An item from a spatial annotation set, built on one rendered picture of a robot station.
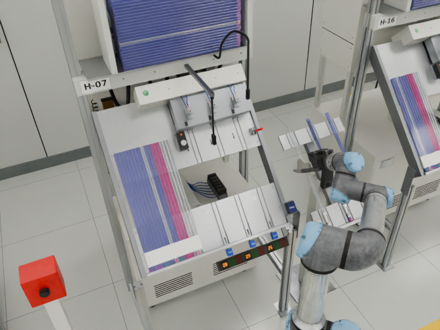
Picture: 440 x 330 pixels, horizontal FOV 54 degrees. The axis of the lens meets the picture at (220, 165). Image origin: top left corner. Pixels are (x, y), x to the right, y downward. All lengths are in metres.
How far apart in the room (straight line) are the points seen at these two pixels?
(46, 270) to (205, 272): 0.94
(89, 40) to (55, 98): 1.60
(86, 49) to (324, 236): 1.21
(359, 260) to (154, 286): 1.35
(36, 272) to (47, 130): 1.86
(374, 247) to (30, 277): 1.27
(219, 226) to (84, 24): 0.99
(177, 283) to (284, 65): 2.33
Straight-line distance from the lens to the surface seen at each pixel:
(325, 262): 1.34
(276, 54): 3.96
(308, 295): 1.48
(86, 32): 1.90
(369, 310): 2.66
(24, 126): 3.56
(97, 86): 1.81
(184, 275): 2.43
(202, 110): 1.89
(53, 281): 1.90
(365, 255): 1.32
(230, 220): 1.90
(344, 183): 1.67
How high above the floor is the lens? 2.14
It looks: 38 degrees down
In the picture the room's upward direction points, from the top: 2 degrees counter-clockwise
